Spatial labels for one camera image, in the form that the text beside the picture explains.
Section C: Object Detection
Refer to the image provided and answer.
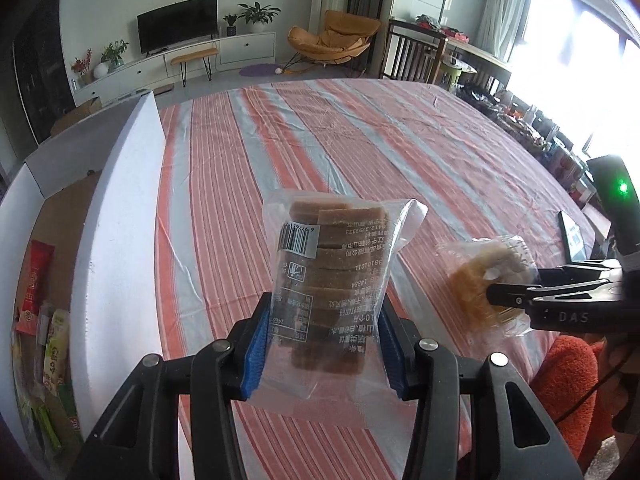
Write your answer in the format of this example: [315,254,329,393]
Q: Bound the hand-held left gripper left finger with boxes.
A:
[65,292,273,480]

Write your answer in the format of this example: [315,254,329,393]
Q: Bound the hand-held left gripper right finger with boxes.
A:
[377,302,583,480]

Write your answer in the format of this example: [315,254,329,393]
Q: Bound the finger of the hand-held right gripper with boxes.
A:
[485,282,626,332]
[537,260,626,286]

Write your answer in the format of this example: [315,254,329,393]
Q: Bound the clear bag of yellow bread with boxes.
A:
[437,235,541,338]

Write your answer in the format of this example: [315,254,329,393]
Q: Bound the clear bag of brown cakes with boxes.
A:
[262,187,428,421]

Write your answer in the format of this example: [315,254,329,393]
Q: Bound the white storage box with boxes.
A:
[0,89,166,480]

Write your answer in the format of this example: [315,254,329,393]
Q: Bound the pale yellow snack packet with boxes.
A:
[42,307,71,396]

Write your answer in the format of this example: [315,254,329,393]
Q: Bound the red snack packet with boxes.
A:
[15,240,56,336]

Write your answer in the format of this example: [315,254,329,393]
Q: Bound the person's right forearm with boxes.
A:
[595,340,636,401]

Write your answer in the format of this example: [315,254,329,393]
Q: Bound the black smartphone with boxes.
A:
[557,210,587,263]

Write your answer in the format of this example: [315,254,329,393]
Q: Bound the orange fleece clothing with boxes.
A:
[529,335,613,480]

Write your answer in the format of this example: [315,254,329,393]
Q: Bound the row of jars and cans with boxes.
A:
[452,82,601,206]

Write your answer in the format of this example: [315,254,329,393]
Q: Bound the bright window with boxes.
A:
[510,0,640,181]

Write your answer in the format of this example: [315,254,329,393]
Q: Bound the orange striped tablecloth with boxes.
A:
[155,78,596,480]

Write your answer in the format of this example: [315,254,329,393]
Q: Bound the white sheer curtain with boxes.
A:
[477,0,526,53]

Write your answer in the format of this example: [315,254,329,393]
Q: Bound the pile of clothes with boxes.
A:
[415,12,471,43]

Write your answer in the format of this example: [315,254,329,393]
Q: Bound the dark wooden side table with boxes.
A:
[380,17,513,96]

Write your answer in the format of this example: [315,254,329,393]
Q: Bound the cardboard box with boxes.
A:
[52,96,103,136]

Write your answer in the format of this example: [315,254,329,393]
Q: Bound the wooden stool with metal legs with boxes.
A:
[171,47,219,88]

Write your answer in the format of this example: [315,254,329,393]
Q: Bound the white television cabinet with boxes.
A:
[72,31,277,106]

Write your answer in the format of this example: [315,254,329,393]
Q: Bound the leafy potted plant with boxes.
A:
[101,40,130,68]

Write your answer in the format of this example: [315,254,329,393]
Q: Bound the orange rocking chair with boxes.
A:
[287,9,382,68]

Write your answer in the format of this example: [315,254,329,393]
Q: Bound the red flowers in vase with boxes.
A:
[71,49,96,86]

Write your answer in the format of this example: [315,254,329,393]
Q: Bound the black television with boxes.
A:
[136,0,219,56]

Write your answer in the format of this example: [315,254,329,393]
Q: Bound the large potted green plant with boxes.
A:
[237,1,281,35]

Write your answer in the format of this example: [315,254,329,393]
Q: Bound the black tall cabinet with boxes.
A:
[12,0,78,146]

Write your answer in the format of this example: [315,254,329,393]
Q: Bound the covered standing air conditioner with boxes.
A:
[312,0,351,43]

